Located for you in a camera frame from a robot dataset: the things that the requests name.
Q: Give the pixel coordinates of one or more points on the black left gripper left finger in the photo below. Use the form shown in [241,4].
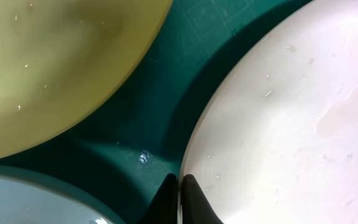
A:
[164,205]

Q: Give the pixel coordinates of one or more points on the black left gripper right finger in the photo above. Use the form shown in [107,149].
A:
[195,206]

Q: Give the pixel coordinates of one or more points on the white pink plate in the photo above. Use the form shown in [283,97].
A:
[278,141]

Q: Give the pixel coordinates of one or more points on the light blue plate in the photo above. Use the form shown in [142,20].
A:
[26,204]

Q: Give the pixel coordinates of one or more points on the teal plastic tray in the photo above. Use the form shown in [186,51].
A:
[121,153]

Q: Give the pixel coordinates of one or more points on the yellow plate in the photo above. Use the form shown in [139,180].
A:
[62,59]

